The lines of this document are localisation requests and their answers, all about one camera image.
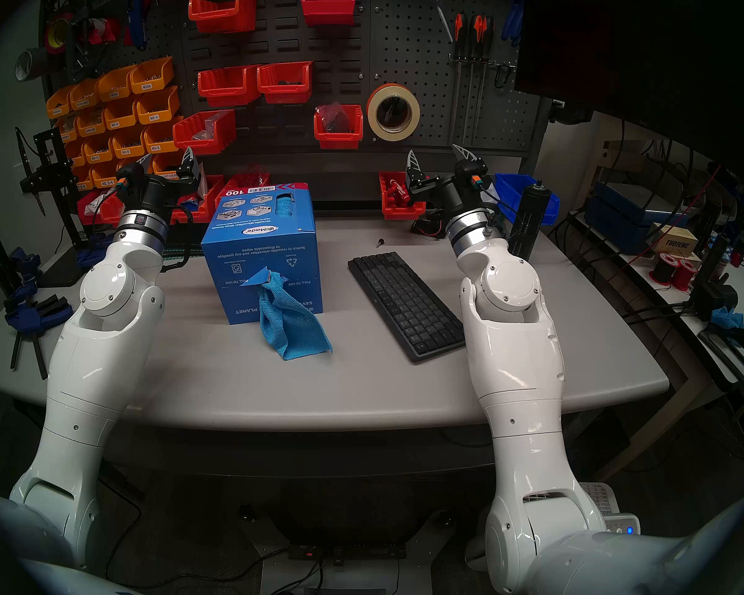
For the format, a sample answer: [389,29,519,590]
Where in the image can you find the beige masking tape roll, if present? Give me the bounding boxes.
[366,83,421,143]

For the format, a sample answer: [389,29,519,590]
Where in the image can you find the red bin with markers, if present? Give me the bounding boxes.
[379,171,427,221]

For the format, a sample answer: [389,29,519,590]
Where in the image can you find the grey duct tape roll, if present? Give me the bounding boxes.
[14,47,51,82]

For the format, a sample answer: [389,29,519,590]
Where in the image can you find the blue plastic bin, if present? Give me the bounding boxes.
[493,173,560,226]

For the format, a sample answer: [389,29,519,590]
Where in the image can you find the deep red plastic storage bin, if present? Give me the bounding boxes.
[301,0,357,28]

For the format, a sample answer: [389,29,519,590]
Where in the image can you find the red bin with white bags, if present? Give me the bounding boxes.
[76,191,109,226]

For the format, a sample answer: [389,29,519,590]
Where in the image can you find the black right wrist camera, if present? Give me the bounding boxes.
[456,164,492,195]

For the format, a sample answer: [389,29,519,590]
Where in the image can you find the red yellow tape roll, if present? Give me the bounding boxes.
[43,12,76,56]

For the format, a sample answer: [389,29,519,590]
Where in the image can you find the dark blue storage box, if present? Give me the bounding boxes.
[585,182,689,255]

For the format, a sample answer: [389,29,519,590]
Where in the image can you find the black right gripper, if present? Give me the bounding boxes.
[406,144,500,229]

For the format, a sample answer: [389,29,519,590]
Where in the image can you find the black cylindrical bottle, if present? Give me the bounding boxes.
[507,180,546,261]

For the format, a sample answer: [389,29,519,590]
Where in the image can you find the red wire spool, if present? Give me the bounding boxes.
[649,253,678,286]
[672,259,700,293]

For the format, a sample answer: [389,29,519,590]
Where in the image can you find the red bin with clear bags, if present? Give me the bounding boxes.
[172,109,237,157]

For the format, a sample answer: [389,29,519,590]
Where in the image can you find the black power adapter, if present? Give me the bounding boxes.
[688,280,740,320]

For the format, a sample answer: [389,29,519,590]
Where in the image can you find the blue black bar clamp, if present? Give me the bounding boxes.
[3,293,75,381]
[9,245,44,294]

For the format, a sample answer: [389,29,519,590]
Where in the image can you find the red bin with black parts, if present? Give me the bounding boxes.
[313,104,365,151]

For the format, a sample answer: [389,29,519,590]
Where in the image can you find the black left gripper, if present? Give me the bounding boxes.
[115,146,202,224]

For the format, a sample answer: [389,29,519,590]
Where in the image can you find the white air purifier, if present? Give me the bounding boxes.
[580,481,641,536]

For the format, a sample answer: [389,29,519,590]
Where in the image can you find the black power strip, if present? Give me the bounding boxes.
[287,541,408,563]

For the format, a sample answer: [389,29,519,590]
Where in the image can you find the blue handled pliers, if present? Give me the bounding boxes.
[501,0,528,47]

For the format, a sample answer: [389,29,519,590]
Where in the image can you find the black battery holder red wires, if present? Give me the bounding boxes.
[411,209,450,239]

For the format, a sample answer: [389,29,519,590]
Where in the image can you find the small cardboard box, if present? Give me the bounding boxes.
[648,223,700,258]

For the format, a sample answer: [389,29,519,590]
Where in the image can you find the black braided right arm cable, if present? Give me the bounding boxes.
[480,188,515,238]

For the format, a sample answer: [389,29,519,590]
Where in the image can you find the red bin with red mesh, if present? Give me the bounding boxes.
[214,173,271,209]

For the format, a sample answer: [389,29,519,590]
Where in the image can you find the dark grey pegboard panel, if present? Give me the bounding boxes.
[40,0,556,167]

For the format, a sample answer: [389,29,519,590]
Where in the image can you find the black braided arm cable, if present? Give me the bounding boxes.
[161,213,194,272]
[480,188,515,238]

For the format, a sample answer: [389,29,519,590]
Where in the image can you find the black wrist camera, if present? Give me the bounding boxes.
[456,164,492,195]
[115,174,146,204]

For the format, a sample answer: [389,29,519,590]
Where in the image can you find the blue handled hand tool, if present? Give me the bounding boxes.
[128,0,151,51]

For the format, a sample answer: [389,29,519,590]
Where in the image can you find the blue microfiber shop towel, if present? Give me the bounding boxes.
[241,267,334,361]

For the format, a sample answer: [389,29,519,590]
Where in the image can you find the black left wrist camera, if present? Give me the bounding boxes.
[115,174,146,204]

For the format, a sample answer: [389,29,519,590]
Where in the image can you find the black monitor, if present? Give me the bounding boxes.
[513,0,744,188]

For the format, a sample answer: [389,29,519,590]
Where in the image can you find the black metal stand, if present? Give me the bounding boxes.
[14,126,91,249]

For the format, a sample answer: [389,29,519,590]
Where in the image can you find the black computer keyboard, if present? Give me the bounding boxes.
[348,252,466,363]

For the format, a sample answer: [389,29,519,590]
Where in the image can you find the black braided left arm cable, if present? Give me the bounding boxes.
[161,213,194,272]

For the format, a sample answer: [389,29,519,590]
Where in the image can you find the blue shop towel box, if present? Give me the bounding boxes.
[201,182,323,325]

